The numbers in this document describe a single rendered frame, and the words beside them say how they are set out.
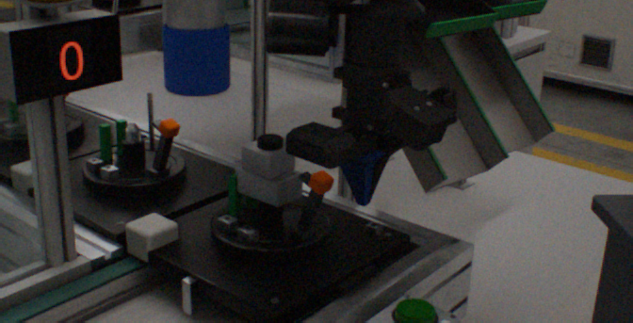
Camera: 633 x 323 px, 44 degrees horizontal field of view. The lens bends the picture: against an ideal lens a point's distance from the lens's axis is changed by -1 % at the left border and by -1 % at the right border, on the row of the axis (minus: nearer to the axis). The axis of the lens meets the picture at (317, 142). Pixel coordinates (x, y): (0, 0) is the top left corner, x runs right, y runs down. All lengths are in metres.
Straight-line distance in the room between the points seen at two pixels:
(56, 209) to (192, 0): 0.97
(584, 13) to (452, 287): 4.23
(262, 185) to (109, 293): 0.21
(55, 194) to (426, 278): 0.42
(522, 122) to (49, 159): 0.71
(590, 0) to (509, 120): 3.88
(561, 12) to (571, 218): 3.89
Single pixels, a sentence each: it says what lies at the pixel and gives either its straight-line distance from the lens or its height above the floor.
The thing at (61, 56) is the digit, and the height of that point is 1.21.
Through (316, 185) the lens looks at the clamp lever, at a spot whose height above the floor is 1.06.
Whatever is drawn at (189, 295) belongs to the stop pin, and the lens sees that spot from 0.87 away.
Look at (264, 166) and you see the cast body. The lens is 0.88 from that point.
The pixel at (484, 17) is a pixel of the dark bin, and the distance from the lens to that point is 1.04.
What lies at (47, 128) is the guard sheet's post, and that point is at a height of 1.12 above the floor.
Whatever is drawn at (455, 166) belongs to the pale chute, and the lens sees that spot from 1.08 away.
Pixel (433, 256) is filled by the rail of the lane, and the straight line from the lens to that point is 0.95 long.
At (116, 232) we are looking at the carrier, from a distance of 0.97.
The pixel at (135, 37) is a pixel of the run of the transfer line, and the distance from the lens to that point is 2.24.
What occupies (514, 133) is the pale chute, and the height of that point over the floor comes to 1.01.
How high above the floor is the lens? 1.40
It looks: 21 degrees down
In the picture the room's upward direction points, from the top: 2 degrees clockwise
